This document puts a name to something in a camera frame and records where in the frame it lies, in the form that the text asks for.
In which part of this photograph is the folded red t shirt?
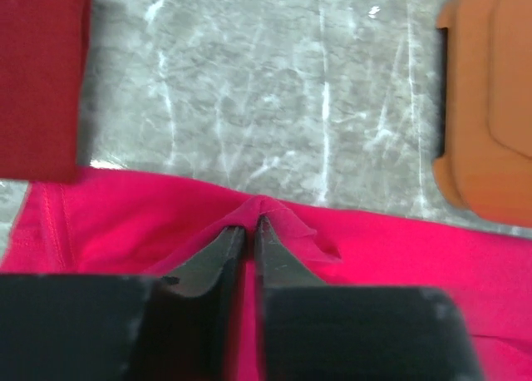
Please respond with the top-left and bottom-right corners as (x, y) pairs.
(1, 0), (91, 182)

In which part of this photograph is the orange plastic tub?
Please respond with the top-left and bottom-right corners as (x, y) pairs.
(432, 0), (531, 227)

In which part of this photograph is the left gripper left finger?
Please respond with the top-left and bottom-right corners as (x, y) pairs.
(1, 227), (245, 380)

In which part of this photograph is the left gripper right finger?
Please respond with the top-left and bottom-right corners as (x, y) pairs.
(254, 217), (485, 380)

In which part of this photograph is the pink t shirt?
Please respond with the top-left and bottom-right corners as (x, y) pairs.
(1, 168), (531, 380)

